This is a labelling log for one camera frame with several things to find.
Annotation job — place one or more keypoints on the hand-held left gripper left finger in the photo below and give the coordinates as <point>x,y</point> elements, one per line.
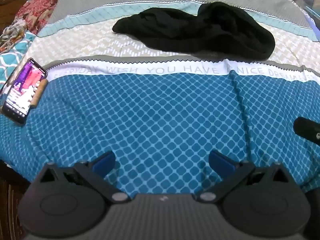
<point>103,162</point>

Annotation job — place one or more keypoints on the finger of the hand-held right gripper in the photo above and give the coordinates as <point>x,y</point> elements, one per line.
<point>307,130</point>

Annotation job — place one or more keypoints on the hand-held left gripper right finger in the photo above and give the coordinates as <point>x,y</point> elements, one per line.
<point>221,162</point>

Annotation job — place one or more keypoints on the black pants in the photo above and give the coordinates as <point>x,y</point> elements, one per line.
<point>200,30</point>

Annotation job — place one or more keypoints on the patterned teal bed sheet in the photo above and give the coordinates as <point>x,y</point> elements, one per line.
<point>155,120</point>

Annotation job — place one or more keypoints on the brown wooden stick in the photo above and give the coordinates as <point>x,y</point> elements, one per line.
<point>39,93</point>

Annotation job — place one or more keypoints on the black smartphone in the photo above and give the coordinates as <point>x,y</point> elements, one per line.
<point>22,92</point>

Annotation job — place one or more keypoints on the teal lattice print pillow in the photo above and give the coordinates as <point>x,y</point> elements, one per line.
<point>12,55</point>

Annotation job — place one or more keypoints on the grey patterned cloth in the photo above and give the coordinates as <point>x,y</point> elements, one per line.
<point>13,31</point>

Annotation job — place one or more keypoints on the red floral quilt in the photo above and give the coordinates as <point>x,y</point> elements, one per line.
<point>40,5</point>

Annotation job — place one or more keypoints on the dark wooden bed frame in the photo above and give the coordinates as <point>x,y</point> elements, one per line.
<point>11,195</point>

